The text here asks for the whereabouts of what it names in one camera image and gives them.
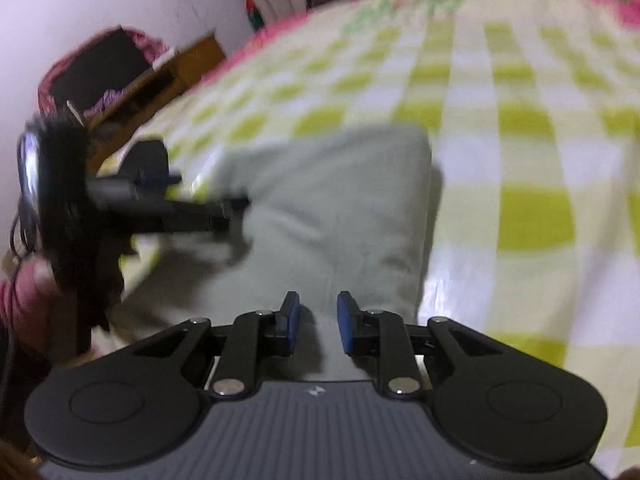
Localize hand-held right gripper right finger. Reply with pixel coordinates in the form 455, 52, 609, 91
336, 290, 502, 399

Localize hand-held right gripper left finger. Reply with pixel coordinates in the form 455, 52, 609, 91
134, 291, 302, 398

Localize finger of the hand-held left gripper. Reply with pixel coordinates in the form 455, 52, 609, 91
137, 172, 184, 186
127, 193, 251, 237

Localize light grey pants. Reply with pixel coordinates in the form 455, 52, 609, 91
106, 126, 434, 384

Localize person's left hand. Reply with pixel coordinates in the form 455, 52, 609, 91
10, 255, 68, 362

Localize wooden cabinet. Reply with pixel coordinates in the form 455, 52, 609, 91
81, 31, 227, 172

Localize pink patterned bundle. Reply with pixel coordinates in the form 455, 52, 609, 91
36, 24, 172, 117

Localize red and green bag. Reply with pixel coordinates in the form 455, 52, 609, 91
241, 0, 267, 34

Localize green checkered bed sheet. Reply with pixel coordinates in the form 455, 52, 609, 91
99, 0, 640, 480

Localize black cable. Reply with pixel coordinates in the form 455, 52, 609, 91
9, 202, 38, 258

